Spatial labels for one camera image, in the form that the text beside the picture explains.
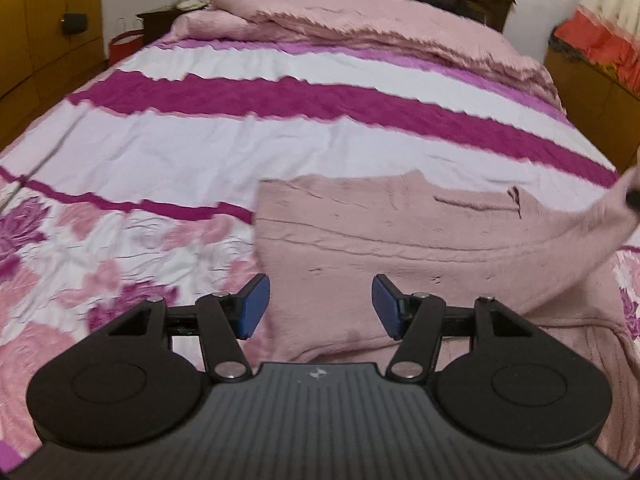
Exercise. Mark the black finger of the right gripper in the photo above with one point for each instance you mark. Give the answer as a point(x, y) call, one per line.
point(632, 201)

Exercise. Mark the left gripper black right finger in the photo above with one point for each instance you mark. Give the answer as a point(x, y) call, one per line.
point(415, 321)

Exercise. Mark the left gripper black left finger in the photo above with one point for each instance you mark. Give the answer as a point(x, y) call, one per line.
point(223, 321)

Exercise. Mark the pink knit cardigan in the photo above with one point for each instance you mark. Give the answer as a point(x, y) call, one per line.
point(322, 240)

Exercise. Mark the wooden side cabinet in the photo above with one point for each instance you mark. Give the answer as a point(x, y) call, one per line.
point(598, 106)

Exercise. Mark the floral striped bed sheet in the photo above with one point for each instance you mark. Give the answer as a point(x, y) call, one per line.
point(136, 195)

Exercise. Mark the orange floral curtain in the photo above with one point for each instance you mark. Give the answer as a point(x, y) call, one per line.
point(607, 33)

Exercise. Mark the red bag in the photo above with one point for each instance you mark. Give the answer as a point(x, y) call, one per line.
point(124, 45)

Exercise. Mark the dark bedside table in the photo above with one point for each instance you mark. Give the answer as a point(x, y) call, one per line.
point(157, 23)

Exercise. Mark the pink folded blanket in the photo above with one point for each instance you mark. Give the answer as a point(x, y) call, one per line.
point(403, 27)

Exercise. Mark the black wardrobe knob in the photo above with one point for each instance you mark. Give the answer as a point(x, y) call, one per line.
point(74, 24)

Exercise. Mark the yellow wooden wardrobe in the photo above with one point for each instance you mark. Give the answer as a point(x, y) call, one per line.
point(39, 65)

